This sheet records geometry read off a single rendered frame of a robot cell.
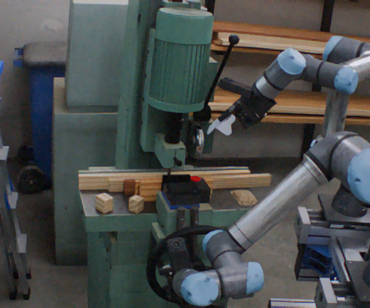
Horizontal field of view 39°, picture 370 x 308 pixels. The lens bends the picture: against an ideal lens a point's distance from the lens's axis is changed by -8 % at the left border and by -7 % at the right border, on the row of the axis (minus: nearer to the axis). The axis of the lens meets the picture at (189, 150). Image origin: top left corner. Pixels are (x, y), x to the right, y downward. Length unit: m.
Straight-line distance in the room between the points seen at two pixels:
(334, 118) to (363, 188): 0.84
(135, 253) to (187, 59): 0.63
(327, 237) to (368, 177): 0.93
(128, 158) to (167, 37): 0.55
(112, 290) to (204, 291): 0.70
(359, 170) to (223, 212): 0.70
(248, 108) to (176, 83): 0.23
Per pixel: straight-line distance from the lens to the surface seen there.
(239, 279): 1.25
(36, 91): 3.48
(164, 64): 1.67
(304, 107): 4.09
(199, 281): 1.21
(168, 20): 1.64
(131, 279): 1.85
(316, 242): 2.13
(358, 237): 2.16
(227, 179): 1.93
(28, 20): 3.98
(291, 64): 1.51
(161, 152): 1.81
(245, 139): 4.52
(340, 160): 1.27
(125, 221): 1.72
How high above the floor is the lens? 1.73
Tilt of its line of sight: 22 degrees down
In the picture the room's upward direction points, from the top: 6 degrees clockwise
